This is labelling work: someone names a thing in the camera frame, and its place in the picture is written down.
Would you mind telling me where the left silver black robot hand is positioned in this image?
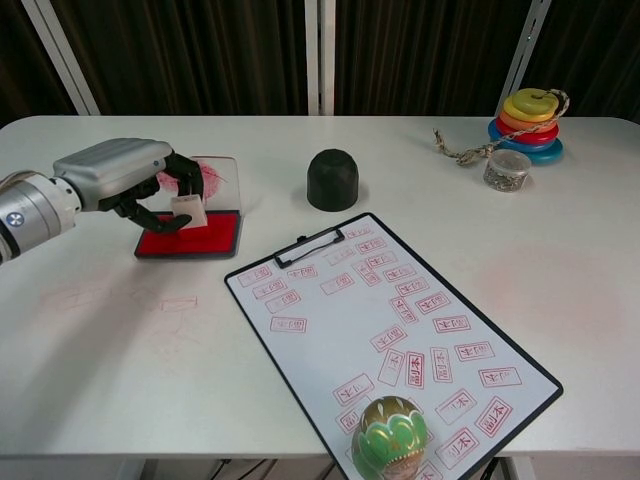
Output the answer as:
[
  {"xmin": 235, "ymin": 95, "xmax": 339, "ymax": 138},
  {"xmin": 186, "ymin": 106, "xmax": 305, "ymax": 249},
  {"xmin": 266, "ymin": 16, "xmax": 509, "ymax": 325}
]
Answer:
[{"xmin": 52, "ymin": 138, "xmax": 207, "ymax": 236}]

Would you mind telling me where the red stacking ring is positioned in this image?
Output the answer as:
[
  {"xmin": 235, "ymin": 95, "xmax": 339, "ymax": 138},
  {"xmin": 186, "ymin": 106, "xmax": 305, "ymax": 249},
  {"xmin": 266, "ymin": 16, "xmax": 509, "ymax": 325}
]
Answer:
[{"xmin": 493, "ymin": 115, "xmax": 560, "ymax": 141}]

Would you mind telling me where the white and red block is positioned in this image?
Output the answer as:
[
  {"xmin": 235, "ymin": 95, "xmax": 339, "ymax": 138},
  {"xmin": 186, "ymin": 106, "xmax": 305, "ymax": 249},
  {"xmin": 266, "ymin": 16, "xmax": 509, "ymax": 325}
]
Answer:
[{"xmin": 169, "ymin": 193, "xmax": 209, "ymax": 232}]

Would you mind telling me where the black-edged stamped clipboard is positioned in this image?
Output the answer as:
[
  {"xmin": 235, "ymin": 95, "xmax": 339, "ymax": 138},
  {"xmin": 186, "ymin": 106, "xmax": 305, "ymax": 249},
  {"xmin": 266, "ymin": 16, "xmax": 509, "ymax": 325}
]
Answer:
[{"xmin": 223, "ymin": 212, "xmax": 565, "ymax": 480}]

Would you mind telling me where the orange stacking ring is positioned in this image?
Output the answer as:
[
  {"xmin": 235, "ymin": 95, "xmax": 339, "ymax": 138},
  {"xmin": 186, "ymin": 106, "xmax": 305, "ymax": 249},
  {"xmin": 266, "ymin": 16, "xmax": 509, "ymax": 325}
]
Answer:
[{"xmin": 498, "ymin": 108, "xmax": 560, "ymax": 130}]

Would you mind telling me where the dark blue stacking ring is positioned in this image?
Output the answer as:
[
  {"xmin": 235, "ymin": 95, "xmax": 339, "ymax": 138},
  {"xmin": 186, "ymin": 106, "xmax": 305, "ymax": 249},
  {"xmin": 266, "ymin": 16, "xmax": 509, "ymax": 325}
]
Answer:
[{"xmin": 487, "ymin": 121, "xmax": 561, "ymax": 149}]

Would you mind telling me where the dark pleated curtain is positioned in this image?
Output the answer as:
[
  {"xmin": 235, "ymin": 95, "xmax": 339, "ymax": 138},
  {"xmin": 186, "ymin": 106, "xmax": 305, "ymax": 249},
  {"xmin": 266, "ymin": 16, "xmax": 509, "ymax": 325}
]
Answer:
[{"xmin": 0, "ymin": 0, "xmax": 640, "ymax": 130}]

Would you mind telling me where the light blue stacking ring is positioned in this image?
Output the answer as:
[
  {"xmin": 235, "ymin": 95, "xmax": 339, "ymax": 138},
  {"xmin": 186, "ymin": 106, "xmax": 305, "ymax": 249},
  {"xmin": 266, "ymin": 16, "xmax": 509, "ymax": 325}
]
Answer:
[{"xmin": 494, "ymin": 137, "xmax": 565, "ymax": 167}]

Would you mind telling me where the green gold egg ornament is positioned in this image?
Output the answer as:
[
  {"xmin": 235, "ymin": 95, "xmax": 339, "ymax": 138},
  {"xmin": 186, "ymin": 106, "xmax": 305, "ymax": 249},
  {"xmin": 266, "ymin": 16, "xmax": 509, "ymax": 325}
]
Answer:
[{"xmin": 350, "ymin": 395, "xmax": 429, "ymax": 480}]

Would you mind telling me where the clear jar of metal bits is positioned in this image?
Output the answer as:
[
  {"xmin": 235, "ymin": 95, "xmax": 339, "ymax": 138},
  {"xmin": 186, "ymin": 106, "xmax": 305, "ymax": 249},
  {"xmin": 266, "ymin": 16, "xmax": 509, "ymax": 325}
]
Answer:
[{"xmin": 481, "ymin": 150, "xmax": 532, "ymax": 196}]

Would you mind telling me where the yellow stacking ring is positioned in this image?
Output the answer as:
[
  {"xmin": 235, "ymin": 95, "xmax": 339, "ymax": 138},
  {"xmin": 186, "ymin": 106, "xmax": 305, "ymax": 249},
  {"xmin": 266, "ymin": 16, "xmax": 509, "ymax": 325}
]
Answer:
[{"xmin": 503, "ymin": 89, "xmax": 561, "ymax": 122}]

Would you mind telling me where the white metal frame post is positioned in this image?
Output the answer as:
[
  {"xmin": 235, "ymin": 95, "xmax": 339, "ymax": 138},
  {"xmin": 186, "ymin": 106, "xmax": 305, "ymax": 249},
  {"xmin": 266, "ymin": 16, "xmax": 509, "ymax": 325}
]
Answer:
[
  {"xmin": 304, "ymin": 0, "xmax": 336, "ymax": 117},
  {"xmin": 493, "ymin": 0, "xmax": 550, "ymax": 117},
  {"xmin": 21, "ymin": 0, "xmax": 100, "ymax": 117}
]

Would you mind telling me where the red ink pad case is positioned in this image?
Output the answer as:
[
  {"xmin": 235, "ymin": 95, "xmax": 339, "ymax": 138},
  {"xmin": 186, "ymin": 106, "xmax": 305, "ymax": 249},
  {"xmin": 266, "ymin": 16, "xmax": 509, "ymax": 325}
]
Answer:
[{"xmin": 133, "ymin": 154, "xmax": 245, "ymax": 262}]

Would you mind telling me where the braided beige rope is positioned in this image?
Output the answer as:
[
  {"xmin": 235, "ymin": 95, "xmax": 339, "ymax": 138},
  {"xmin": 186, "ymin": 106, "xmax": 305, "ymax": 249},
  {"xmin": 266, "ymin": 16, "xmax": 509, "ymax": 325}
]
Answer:
[{"xmin": 432, "ymin": 88, "xmax": 572, "ymax": 169}]

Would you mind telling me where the black dome cup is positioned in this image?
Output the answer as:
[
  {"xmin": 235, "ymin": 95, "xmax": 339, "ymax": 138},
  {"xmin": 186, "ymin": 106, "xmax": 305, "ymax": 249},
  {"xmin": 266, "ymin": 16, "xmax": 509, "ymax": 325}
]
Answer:
[{"xmin": 305, "ymin": 148, "xmax": 361, "ymax": 213}]

